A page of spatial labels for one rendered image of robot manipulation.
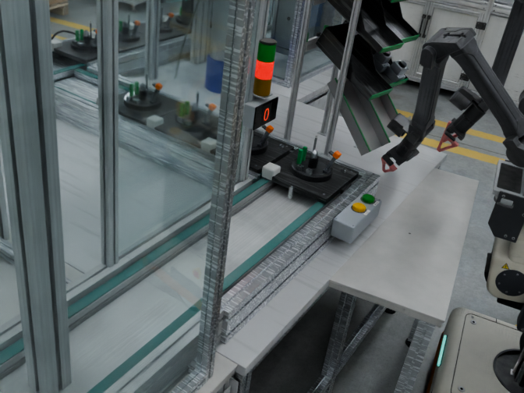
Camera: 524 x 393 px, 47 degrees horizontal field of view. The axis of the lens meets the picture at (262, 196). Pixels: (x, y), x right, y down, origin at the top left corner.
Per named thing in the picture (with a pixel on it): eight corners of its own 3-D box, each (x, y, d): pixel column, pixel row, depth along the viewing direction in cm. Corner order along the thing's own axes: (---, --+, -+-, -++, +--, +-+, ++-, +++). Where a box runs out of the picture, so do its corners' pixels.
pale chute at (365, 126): (381, 146, 219) (391, 142, 215) (361, 156, 210) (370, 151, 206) (348, 76, 219) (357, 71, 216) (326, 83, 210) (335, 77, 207)
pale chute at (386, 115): (397, 133, 230) (405, 129, 227) (377, 143, 221) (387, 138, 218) (365, 67, 230) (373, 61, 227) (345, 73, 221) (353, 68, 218)
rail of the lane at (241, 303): (373, 200, 210) (380, 173, 204) (224, 344, 143) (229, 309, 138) (359, 194, 212) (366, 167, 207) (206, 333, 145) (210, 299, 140)
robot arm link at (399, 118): (418, 139, 198) (433, 123, 201) (391, 115, 200) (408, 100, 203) (406, 154, 209) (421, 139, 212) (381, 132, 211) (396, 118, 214)
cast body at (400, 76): (401, 83, 219) (412, 69, 214) (394, 84, 216) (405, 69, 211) (387, 66, 221) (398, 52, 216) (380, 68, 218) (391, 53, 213)
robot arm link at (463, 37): (447, 33, 157) (469, 13, 161) (416, 48, 170) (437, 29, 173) (536, 166, 166) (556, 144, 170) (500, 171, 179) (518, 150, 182)
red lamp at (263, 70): (275, 76, 173) (277, 60, 170) (266, 81, 169) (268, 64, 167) (260, 72, 175) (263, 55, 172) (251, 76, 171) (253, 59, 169)
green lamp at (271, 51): (277, 60, 170) (280, 43, 168) (268, 64, 167) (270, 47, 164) (263, 55, 172) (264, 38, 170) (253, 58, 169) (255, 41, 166)
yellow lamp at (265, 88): (273, 93, 175) (275, 77, 173) (263, 97, 172) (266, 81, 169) (258, 88, 178) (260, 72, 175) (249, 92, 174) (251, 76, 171)
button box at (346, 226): (378, 215, 194) (382, 199, 191) (350, 244, 178) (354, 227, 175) (358, 207, 197) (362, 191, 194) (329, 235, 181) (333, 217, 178)
